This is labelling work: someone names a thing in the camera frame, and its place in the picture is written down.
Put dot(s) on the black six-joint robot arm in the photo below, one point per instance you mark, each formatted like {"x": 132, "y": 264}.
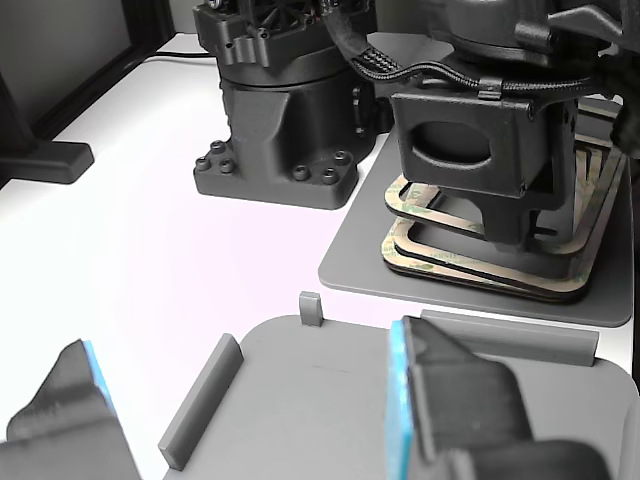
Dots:
{"x": 280, "y": 30}

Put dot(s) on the grey frame holder plate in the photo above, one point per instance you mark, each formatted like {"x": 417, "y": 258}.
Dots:
{"x": 325, "y": 400}

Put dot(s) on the tape-covered rectangular frame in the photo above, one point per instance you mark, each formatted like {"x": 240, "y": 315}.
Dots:
{"x": 400, "y": 196}
{"x": 525, "y": 286}
{"x": 450, "y": 276}
{"x": 500, "y": 265}

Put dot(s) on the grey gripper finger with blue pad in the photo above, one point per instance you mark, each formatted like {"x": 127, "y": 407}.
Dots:
{"x": 450, "y": 410}
{"x": 65, "y": 415}

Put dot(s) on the long black stand foot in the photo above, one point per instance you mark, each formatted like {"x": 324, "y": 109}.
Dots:
{"x": 65, "y": 160}

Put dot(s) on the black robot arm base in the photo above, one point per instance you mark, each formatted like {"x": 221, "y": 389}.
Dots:
{"x": 260, "y": 140}

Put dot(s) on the grey flat tray plate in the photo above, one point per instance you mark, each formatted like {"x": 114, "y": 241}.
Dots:
{"x": 360, "y": 270}

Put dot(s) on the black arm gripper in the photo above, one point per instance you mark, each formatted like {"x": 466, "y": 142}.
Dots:
{"x": 500, "y": 150}

